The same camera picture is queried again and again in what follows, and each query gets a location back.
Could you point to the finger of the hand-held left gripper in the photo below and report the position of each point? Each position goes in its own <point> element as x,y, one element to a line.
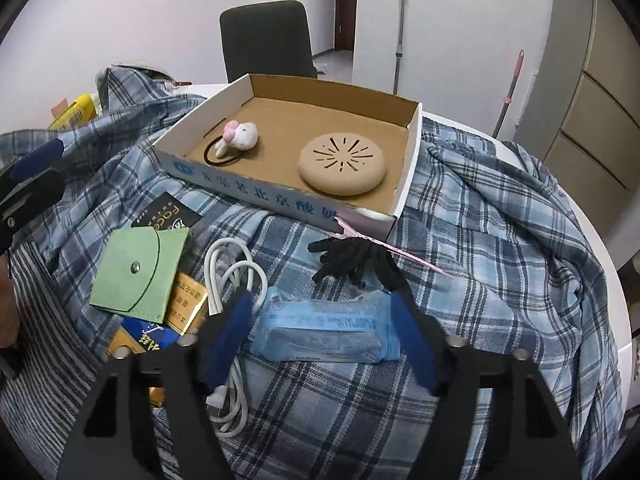
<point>35,192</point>
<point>37,157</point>

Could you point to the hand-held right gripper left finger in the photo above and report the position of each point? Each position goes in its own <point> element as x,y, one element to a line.
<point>230,335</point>

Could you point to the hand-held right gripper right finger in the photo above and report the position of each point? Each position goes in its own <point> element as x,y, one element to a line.
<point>415,340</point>

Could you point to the gold and blue cigarette pack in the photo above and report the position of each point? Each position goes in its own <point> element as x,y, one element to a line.
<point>186,302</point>

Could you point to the blue plastic packet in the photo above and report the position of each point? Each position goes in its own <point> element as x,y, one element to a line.
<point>320,330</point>

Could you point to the green snap pouch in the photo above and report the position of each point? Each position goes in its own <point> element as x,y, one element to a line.
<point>135,275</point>

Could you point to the beige round squishy pad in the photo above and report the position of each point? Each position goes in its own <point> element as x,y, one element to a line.
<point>342,165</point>

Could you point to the white cardboard box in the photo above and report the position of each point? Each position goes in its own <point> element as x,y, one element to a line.
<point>280,110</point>

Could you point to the yellow snack packet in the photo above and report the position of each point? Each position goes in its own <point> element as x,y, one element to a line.
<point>77,110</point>

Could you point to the blue plaid shirt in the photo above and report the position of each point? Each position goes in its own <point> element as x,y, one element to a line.
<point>500,260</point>

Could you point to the grey striped shirt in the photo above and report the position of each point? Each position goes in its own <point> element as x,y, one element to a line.
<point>50,350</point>

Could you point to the black gold-print packet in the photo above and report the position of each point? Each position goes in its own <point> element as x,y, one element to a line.
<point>167,212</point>

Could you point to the dark office chair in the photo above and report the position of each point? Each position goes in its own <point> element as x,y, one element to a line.
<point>265,40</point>

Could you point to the grey mop pole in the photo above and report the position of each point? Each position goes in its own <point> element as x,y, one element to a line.
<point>401,20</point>

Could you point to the dark brown door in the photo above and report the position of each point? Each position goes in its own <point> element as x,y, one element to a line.
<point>345,5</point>

